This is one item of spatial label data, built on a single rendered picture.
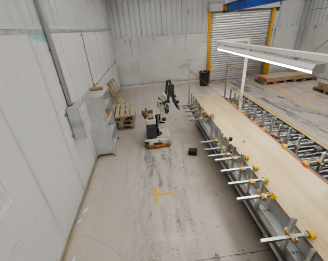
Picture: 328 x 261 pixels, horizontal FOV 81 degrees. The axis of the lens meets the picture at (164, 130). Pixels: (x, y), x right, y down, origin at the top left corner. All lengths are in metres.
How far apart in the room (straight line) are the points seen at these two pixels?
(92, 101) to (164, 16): 7.06
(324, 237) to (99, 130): 4.17
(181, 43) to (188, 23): 0.96
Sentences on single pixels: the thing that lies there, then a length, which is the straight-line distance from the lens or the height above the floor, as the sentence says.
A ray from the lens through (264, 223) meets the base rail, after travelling 2.70.
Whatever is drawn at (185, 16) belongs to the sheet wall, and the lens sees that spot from 10.73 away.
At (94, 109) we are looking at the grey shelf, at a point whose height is 1.27.
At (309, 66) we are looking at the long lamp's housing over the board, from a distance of 2.24.
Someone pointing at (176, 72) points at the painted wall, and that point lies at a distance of 10.81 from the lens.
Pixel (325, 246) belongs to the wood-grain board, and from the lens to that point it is 2.51.
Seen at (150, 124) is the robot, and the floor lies 0.69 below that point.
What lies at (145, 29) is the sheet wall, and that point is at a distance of 10.49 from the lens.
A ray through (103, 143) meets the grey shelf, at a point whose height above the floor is 0.38.
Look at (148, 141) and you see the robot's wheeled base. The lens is 4.88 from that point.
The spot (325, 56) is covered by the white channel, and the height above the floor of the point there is 2.45.
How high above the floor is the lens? 2.75
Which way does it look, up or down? 28 degrees down
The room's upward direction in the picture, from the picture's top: 4 degrees counter-clockwise
